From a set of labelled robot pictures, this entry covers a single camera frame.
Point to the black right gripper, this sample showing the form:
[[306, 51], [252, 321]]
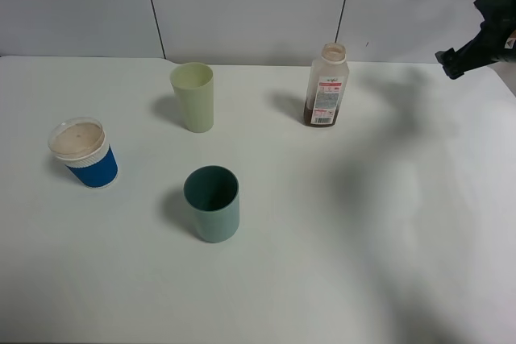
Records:
[[495, 41]]

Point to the clear plastic drink bottle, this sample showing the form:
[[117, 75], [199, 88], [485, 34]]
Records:
[[328, 78]]

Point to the pale yellow-green plastic cup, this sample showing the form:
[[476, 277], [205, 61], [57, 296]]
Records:
[[193, 85]]

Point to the teal green plastic cup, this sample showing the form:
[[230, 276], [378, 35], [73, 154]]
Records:
[[212, 193]]

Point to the blue paper cup with lid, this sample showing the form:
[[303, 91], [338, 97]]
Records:
[[81, 145]]

